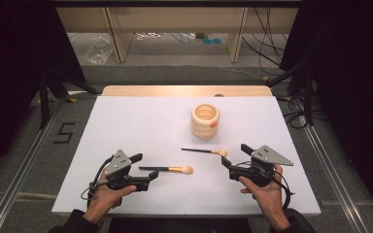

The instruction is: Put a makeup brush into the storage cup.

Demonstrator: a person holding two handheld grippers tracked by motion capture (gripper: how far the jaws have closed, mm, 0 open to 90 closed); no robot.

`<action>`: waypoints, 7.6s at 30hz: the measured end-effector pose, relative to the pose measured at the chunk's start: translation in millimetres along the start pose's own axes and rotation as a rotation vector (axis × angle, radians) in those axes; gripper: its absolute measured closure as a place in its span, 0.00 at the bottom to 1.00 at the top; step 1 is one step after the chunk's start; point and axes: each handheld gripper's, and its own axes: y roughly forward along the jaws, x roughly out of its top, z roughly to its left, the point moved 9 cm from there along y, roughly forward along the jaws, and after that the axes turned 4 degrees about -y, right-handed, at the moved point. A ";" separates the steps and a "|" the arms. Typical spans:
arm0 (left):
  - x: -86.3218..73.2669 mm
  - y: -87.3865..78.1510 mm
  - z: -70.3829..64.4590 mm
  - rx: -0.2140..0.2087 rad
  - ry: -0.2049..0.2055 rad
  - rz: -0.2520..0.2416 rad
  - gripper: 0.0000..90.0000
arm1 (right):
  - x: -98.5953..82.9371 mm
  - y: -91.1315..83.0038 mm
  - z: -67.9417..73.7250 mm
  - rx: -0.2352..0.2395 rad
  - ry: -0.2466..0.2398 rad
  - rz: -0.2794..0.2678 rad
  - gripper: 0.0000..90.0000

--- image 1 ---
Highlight person's left hand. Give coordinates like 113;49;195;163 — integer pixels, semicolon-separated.
85;170;138;221

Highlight hand-held gripper cable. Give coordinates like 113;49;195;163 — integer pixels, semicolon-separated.
236;160;295;211
81;154;115;208

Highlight thick black makeup brush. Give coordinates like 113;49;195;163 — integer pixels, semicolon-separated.
138;165;194;176

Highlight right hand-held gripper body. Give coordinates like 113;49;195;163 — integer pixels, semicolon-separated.
228;145;294;188

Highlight aluminium floor rail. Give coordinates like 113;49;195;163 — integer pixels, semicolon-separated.
299;116;372;233
0;98;67;233

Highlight thin pale floor cable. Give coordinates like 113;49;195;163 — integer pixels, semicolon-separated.
215;65;270;82

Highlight clear plastic bag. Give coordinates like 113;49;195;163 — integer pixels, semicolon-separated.
85;36;115;66

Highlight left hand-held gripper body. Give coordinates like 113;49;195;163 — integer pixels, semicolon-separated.
105;149;137;192

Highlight white table mat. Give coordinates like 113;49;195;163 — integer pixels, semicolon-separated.
51;95;322;217

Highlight wooden table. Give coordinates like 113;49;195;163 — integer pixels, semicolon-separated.
101;84;274;98

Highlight right hand-held gripper cable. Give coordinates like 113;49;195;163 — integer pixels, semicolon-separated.
236;160;295;211

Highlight white cord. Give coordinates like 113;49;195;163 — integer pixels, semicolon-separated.
135;31;163;41

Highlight person's right hand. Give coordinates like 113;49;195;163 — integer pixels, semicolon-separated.
239;164;288;223

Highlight left hand-held gripper cable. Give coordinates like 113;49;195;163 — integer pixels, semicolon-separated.
81;154;115;208

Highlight thin black makeup brush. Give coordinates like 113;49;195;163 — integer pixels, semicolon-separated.
181;147;228;158

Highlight dark curtain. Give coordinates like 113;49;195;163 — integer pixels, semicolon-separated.
279;0;373;226
0;0;87;187

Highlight hanging black cable bundle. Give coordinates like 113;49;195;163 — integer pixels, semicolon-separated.
241;7;289;68

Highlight black stand legs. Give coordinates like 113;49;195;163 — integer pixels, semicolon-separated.
265;60;316;127
38;68;99;130

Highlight cream ribbed brush holder cup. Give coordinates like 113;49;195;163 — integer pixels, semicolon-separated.
189;103;220;140

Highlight light wooden shelf unit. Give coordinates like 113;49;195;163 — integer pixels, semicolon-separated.
55;7;300;64

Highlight black floor cable coil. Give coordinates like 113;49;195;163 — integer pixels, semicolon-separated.
280;95;324;130

